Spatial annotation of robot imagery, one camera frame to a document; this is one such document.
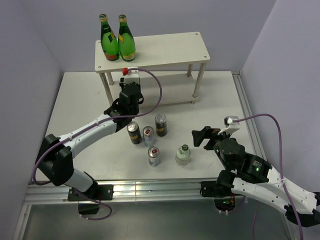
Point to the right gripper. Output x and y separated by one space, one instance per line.
207 132

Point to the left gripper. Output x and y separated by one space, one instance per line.
121 83

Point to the clear bottle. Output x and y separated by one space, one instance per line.
183 154

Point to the black can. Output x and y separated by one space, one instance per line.
161 124
134 132

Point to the silver can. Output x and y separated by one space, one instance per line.
148 136
153 156

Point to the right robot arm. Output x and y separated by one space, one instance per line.
249 175

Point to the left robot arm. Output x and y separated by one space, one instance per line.
55 158

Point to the white two-tier shelf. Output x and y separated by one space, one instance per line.
178 60

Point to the green bottle red label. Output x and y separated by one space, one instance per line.
108 40

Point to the green bottle yellow label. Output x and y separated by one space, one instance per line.
126 42

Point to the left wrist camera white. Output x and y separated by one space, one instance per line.
130 75

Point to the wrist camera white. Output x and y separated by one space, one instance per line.
231 126
130 75

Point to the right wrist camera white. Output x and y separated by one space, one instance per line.
231 126

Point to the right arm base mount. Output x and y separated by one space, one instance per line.
223 198

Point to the aluminium rail front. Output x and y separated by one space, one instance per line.
119 191

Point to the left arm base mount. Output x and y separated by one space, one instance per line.
91 201

